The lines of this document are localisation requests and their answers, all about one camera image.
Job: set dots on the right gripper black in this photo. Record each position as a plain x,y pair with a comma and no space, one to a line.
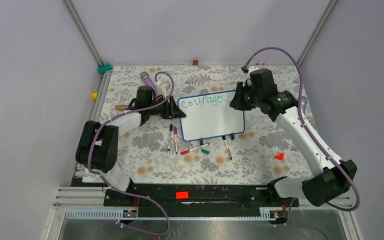
237,103

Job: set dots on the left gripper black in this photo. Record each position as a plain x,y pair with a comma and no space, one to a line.
171,110

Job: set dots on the blue framed whiteboard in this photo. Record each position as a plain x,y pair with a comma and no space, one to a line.
210,116

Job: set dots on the green marker cap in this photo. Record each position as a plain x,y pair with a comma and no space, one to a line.
205,151

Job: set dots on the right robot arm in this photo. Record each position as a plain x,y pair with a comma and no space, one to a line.
331,175

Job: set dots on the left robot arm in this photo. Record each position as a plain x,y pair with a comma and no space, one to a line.
98,145

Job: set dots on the blue whiteboard marker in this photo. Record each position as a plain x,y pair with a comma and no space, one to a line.
169,137

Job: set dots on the purple whiteboard marker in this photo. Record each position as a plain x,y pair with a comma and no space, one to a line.
175,131

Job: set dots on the red whiteboard marker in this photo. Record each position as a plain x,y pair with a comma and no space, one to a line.
193,149

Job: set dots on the black whiteboard marker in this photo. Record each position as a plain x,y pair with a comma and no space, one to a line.
227,147

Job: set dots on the purple glitter toy microphone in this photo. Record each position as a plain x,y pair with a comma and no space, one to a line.
145,77

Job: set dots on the silver toy microphone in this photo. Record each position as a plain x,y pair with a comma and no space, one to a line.
303,102

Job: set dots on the floral table mat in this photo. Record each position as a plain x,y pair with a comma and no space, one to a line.
142,152

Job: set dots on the tan toy microphone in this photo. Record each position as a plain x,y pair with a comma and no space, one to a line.
121,107

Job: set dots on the red triangular block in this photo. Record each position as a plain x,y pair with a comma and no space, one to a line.
280,156

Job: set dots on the yellow cube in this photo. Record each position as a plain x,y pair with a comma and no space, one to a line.
94,95

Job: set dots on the red tape label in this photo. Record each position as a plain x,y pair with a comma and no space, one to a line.
180,195

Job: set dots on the teal corner block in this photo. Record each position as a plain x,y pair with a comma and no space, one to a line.
104,68

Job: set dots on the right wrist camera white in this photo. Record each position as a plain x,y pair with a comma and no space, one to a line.
250,69

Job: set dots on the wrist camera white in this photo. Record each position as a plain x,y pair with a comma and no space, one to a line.
250,69
165,89

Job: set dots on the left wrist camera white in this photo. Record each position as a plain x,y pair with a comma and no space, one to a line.
165,89

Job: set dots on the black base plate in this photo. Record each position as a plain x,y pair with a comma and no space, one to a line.
152,200

